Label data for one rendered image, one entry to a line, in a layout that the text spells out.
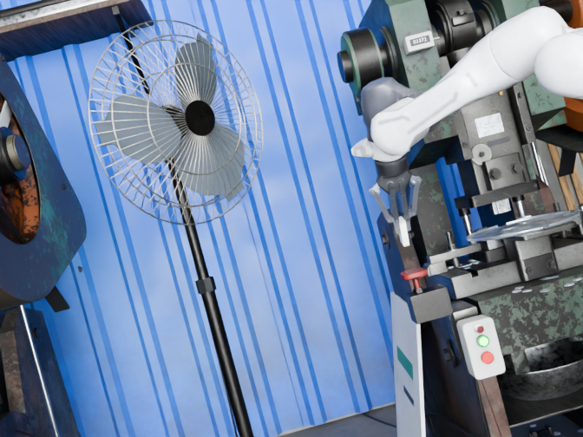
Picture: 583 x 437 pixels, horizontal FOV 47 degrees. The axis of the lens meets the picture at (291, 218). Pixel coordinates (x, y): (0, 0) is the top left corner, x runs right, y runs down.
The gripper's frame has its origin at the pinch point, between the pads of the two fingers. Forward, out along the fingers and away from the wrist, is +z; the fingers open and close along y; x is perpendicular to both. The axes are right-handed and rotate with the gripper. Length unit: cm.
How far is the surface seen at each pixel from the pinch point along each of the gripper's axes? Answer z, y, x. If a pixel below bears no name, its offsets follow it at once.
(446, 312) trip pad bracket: 18.5, 4.6, -11.5
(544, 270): 20.3, 33.7, -3.3
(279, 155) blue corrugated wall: 23, -19, 138
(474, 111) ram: -16.5, 29.9, 24.0
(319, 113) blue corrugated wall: 11, 4, 144
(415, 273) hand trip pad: 8.1, -0.2, -7.3
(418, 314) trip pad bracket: 17.2, -2.1, -10.9
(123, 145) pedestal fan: -31, -63, 29
